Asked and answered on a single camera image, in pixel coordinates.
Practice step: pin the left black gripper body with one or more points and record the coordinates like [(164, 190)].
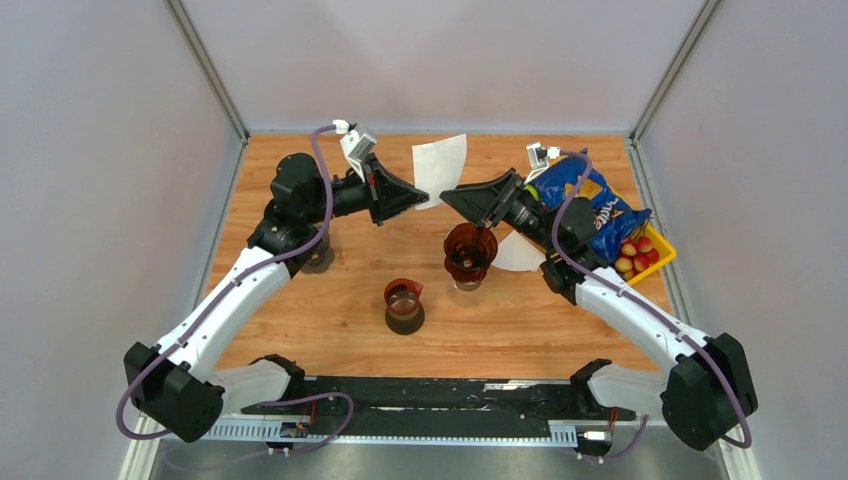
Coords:
[(351, 195)]

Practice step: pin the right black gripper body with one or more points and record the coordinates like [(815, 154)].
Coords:
[(526, 216)]

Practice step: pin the amber coffee dripper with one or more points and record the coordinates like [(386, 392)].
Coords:
[(469, 251)]

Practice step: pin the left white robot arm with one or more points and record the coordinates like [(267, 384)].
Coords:
[(175, 381)]

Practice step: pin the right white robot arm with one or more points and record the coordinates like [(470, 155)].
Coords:
[(703, 390)]

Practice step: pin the grey smoky coffee dripper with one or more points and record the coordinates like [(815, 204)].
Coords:
[(321, 257)]

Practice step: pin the clear glass server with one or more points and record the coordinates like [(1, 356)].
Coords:
[(467, 284)]

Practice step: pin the blue chips bag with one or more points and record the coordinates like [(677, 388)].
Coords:
[(616, 220)]

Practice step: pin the brown glass carafe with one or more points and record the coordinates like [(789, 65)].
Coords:
[(404, 313)]

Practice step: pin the red strawberries cluster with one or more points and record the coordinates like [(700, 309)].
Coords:
[(636, 256)]

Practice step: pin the yellow plastic tray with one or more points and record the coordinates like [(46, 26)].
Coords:
[(667, 251)]

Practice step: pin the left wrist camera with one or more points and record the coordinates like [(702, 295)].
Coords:
[(356, 142)]

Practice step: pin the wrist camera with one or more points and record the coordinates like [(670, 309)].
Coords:
[(356, 142), (540, 159)]

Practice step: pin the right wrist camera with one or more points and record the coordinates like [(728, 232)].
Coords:
[(540, 159)]

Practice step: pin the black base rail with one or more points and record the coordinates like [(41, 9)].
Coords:
[(438, 407)]

